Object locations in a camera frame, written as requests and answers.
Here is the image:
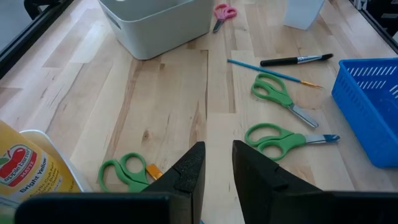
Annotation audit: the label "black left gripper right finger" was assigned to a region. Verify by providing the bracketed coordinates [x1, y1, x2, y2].
[232, 140, 335, 224]

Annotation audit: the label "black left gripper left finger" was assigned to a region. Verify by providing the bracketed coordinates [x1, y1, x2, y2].
[141, 141, 206, 224]

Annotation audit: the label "green handled scissors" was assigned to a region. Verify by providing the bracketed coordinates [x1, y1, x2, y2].
[98, 152, 150, 194]
[244, 123, 341, 162]
[251, 73, 320, 129]

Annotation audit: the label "blue slotted plastic basket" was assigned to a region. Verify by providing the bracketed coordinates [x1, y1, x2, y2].
[331, 57, 398, 169]

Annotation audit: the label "light blue thin paintbrush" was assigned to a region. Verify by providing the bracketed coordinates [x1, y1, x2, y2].
[226, 58, 323, 90]

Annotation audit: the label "black brush silver ferrule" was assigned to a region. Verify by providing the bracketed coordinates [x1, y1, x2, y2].
[259, 53, 334, 67]

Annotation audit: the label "yellow paint bottle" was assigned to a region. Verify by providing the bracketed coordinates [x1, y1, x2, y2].
[0, 119, 82, 205]

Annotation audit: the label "grey plastic bin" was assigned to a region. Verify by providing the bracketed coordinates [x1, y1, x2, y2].
[98, 0, 215, 60]

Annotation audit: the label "pink handled scissors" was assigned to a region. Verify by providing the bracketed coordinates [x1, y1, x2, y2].
[212, 2, 239, 34]

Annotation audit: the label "green plant in white pot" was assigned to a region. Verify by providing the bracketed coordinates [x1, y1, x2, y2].
[282, 0, 326, 31]

